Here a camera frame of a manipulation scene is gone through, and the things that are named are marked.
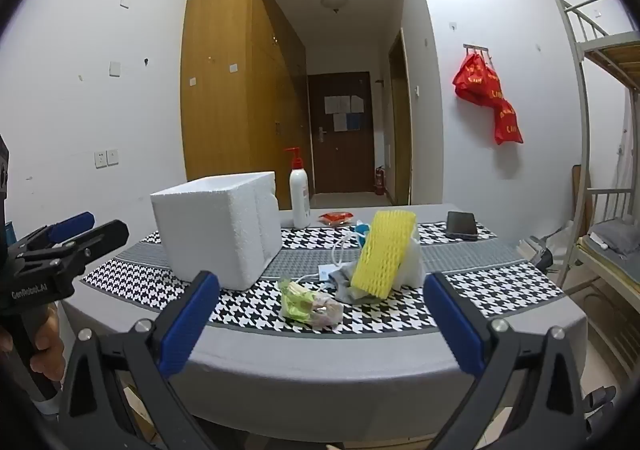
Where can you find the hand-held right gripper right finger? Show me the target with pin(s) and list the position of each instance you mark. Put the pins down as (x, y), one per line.
(455, 325)

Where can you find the light wooden side door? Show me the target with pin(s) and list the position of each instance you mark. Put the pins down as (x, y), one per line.
(400, 130)

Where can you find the black floor bag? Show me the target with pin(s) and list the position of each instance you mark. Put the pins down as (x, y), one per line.
(545, 260)

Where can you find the green and clear plastic bag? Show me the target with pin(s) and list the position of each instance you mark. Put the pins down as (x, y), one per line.
(300, 307)

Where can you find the red fire extinguisher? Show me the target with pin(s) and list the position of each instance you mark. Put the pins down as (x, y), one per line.
(380, 182)

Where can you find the metal bunk bed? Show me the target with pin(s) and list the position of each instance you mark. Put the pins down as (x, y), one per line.
(582, 80)

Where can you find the white door notice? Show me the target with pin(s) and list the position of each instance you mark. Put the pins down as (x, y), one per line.
(340, 122)
(337, 105)
(357, 103)

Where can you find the white foam box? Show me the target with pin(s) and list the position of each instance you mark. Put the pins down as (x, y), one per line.
(210, 230)

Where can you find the dark slipper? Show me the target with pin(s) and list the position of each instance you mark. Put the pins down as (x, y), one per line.
(600, 397)
(602, 415)

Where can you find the blue door notice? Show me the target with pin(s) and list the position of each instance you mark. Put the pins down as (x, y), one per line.
(354, 120)

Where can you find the white lotion pump bottle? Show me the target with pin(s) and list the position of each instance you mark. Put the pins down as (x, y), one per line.
(300, 200)

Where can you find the metal wall hook rack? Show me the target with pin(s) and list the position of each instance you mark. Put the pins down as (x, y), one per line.
(475, 48)

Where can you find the wooden wardrobe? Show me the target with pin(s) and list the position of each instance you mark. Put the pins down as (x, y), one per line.
(220, 80)

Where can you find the red snack packet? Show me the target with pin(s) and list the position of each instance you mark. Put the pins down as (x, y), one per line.
(336, 217)

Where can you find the blue face mask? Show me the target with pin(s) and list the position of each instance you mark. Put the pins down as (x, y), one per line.
(361, 230)

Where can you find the red cloth bag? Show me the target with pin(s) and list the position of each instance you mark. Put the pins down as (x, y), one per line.
(475, 80)
(507, 125)

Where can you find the dark brown door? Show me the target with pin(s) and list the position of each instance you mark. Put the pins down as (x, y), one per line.
(345, 155)

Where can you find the white wall socket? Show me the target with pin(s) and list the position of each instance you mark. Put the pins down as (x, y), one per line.
(113, 157)
(101, 158)

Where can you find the grey folded bedding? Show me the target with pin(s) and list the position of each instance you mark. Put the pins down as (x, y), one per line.
(615, 235)

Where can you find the grey sock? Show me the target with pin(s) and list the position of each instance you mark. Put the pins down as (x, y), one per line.
(345, 287)

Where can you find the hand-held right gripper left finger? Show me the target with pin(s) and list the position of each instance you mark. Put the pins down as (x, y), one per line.
(190, 325)

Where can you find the houndstooth tablecloth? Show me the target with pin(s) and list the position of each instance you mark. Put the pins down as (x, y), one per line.
(500, 290)

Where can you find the yellow foam net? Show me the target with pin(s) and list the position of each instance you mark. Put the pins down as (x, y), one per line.
(382, 250)

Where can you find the white wall switch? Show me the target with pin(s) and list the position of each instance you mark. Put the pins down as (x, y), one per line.
(115, 68)

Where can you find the wooden boards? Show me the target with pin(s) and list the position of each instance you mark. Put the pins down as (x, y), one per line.
(581, 195)

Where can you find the black smartphone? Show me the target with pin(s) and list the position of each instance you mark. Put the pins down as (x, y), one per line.
(461, 225)

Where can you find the ceiling lamp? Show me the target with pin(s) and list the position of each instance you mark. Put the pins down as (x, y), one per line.
(334, 2)

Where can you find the person's left hand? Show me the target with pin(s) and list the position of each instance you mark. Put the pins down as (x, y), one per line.
(49, 355)

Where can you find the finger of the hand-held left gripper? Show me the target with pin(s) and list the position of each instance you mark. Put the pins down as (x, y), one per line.
(70, 225)
(100, 235)

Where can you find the white tissue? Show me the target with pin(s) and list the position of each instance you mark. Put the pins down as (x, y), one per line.
(412, 265)

